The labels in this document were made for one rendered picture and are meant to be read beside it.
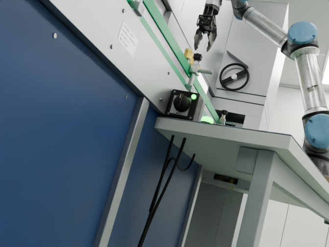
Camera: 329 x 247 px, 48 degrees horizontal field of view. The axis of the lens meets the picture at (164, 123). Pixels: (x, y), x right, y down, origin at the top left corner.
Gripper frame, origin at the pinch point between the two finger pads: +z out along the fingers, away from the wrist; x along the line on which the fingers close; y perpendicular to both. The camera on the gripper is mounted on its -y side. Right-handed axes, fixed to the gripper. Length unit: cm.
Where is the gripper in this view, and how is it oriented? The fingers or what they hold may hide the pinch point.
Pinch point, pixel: (202, 49)
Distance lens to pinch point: 178.8
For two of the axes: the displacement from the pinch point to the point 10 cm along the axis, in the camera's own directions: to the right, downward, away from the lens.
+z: -2.7, 9.4, -2.0
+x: 9.1, 1.8, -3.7
